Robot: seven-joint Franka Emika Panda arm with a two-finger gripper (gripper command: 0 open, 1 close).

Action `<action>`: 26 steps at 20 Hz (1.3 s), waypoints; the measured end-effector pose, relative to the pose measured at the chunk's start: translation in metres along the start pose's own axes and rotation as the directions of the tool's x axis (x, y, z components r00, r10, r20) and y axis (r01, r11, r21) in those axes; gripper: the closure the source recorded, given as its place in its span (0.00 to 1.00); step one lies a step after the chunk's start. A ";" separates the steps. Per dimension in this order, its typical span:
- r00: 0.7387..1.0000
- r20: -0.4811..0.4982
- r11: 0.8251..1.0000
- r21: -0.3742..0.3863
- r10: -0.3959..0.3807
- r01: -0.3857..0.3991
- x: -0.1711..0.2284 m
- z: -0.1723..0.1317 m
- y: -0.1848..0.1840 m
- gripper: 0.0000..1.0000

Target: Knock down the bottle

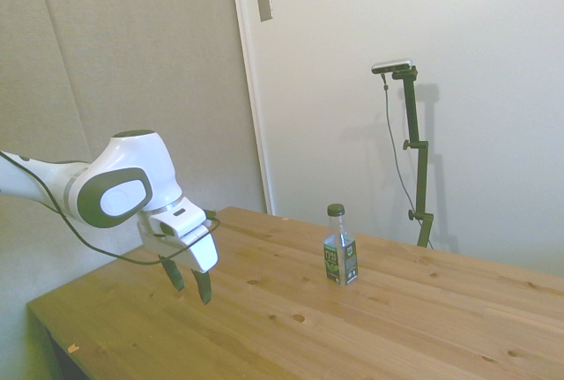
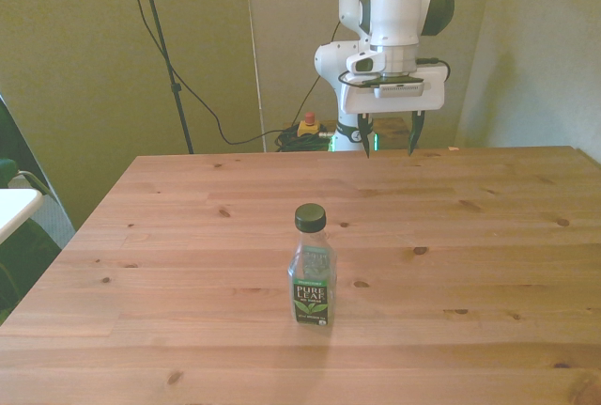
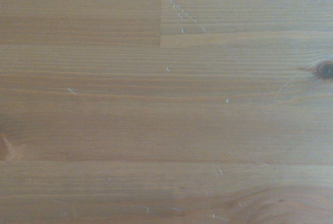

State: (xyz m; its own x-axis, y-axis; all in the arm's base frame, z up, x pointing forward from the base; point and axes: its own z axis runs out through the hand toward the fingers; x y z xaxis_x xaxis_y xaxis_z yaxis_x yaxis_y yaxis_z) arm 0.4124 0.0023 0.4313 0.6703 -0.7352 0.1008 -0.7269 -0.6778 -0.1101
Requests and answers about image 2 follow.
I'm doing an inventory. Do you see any clear Pure Leaf tea bottle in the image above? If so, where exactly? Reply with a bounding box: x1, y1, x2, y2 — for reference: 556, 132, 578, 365
286, 203, 340, 328

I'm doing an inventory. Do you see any black cable along wall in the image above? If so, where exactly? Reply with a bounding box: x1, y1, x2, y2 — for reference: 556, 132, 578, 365
118, 0, 301, 147

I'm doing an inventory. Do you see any coiled green cable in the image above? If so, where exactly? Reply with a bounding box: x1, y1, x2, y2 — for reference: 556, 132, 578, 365
274, 126, 333, 153

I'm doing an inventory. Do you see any white side table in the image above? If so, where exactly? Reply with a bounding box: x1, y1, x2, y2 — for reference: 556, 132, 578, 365
0, 188, 44, 245

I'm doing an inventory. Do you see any dark green chair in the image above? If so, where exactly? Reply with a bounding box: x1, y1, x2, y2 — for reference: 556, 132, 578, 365
0, 93, 76, 326

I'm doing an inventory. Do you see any yellow emergency stop button box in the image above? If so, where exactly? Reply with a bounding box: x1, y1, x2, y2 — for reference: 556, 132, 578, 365
298, 112, 322, 139

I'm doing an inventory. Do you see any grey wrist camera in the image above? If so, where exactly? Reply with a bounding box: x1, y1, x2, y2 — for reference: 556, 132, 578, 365
373, 83, 426, 100

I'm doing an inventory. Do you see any black camera tripod stand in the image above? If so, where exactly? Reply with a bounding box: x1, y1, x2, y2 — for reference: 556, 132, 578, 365
119, 0, 195, 156

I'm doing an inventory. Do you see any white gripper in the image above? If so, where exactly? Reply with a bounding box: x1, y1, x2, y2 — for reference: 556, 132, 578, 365
340, 61, 447, 160

